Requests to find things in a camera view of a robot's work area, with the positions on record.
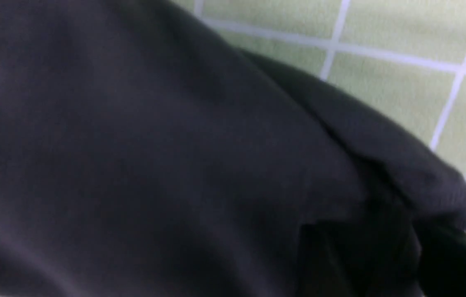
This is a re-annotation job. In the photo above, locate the dark gray long-sleeve top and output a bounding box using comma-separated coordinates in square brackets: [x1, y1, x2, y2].
[0, 0, 466, 297]

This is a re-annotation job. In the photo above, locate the light green checkered tablecloth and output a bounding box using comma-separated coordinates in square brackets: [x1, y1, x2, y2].
[177, 0, 466, 177]

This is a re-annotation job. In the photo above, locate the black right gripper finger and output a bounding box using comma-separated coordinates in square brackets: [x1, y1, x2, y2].
[416, 224, 466, 297]

